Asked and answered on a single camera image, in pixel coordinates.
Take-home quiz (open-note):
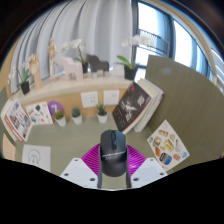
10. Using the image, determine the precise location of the white wall socket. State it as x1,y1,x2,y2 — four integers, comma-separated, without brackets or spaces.
102,89,120,107
80,91,99,109

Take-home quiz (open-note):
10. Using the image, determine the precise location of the white mouse pad with drawing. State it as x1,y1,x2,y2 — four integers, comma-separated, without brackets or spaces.
21,144,52,173

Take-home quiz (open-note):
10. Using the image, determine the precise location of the white picture sticker sheet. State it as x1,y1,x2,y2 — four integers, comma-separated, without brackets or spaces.
25,101,54,126

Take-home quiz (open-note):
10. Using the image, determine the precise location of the wooden mannequin figure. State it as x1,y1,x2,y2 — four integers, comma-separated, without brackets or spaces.
47,37,59,81

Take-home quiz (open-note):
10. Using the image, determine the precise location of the black wooden horse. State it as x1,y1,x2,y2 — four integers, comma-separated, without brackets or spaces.
86,54,110,74

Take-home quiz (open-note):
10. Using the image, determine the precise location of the wooden hand model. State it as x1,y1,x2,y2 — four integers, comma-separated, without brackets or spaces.
27,54,44,91

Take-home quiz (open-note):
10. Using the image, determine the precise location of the grey curtain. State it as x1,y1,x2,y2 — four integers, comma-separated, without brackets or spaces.
9,0,134,91

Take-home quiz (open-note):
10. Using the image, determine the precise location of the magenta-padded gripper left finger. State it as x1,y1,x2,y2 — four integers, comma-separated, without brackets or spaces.
59,143,103,189

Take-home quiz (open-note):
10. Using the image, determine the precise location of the beige card with red text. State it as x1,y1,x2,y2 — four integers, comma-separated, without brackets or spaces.
2,133,17,162

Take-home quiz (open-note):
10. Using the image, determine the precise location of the colourful cartoon sticker sheet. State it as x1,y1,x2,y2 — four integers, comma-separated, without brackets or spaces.
146,119,190,172

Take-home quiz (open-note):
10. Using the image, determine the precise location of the small plant in white pot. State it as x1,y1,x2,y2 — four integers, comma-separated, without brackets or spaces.
95,103,109,125
70,106,83,126
53,109,67,128

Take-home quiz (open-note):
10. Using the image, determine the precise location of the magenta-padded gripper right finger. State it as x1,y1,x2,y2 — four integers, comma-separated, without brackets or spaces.
124,143,168,188

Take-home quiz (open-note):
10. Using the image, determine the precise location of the white orchid in black pot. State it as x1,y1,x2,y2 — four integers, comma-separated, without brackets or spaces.
60,38,90,74
115,34,151,81
9,61,32,96

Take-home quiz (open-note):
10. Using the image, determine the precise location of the red-covered book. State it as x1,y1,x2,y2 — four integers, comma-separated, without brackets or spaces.
3,113,28,143

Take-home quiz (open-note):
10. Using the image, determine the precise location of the black computer mouse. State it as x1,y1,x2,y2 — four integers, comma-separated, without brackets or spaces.
98,129,129,178

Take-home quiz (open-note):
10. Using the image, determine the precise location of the pink wooden horse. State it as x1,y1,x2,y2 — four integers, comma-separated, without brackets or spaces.
60,56,84,82

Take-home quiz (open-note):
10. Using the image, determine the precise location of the black-covered book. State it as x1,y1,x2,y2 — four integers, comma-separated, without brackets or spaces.
111,82,153,134

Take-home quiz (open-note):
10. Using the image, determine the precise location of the magazine with photo cover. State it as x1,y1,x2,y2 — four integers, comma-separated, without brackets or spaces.
4,98,34,142

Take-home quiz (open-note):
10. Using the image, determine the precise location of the round purple number sticker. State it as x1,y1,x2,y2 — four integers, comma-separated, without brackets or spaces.
47,100,65,118

